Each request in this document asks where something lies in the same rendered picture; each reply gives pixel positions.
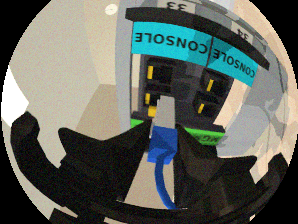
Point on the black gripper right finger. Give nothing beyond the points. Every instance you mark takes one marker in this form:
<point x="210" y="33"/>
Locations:
<point x="195" y="167"/>

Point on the blue network cable with plug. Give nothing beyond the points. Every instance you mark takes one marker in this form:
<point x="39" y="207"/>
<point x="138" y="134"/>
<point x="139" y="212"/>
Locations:
<point x="163" y="143"/>

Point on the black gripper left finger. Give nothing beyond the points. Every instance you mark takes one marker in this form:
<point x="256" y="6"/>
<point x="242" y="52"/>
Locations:
<point x="119" y="156"/>

